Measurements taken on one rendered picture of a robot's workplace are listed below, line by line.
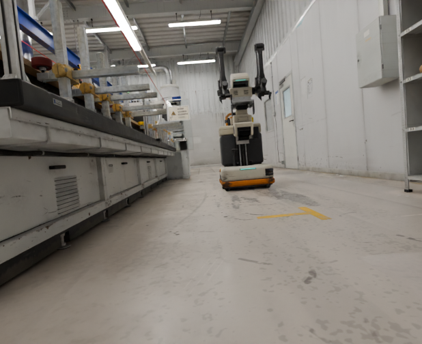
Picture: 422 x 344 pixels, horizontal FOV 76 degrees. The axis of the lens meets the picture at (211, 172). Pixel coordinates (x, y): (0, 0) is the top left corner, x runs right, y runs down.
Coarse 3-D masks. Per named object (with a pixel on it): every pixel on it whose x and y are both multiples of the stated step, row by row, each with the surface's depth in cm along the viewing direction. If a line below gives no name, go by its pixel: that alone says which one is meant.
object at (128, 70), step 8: (48, 72) 117; (72, 72) 117; (80, 72) 117; (88, 72) 117; (96, 72) 117; (104, 72) 118; (112, 72) 118; (120, 72) 118; (128, 72) 118; (136, 72) 118; (40, 80) 117; (48, 80) 118; (56, 80) 119
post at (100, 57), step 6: (96, 54) 161; (102, 54) 162; (102, 60) 161; (102, 66) 162; (102, 78) 162; (102, 84) 162; (102, 102) 163; (108, 102) 164; (102, 108) 163; (108, 108) 163; (108, 114) 163
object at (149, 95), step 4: (148, 92) 168; (152, 92) 168; (112, 96) 167; (116, 96) 167; (120, 96) 167; (124, 96) 167; (128, 96) 167; (132, 96) 167; (136, 96) 167; (140, 96) 168; (144, 96) 168; (148, 96) 168; (152, 96) 168; (156, 96) 168; (96, 100) 167; (112, 100) 168; (116, 100) 169
